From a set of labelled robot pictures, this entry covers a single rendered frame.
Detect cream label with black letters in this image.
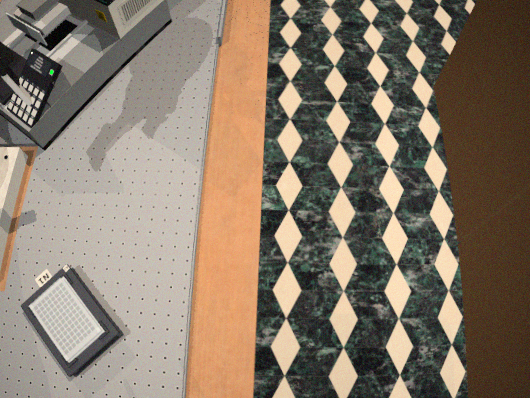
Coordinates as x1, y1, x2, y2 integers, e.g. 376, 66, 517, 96
35, 269, 52, 287

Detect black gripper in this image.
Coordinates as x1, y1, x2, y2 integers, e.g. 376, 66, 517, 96
0, 42, 32, 106

